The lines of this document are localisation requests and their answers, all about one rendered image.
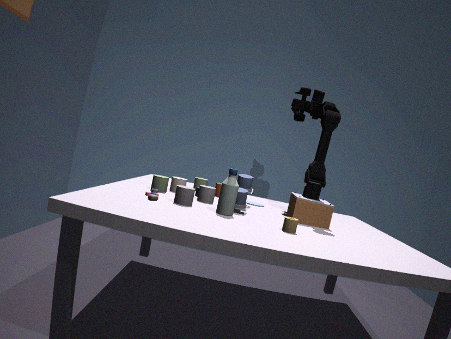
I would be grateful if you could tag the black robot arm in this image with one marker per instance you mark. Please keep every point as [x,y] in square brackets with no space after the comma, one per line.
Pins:
[330,118]

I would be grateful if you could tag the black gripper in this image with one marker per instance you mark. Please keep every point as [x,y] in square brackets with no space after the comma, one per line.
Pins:
[299,116]

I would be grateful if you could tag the grey bottle with blue cap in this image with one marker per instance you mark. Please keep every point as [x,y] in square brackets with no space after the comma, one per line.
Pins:
[228,194]

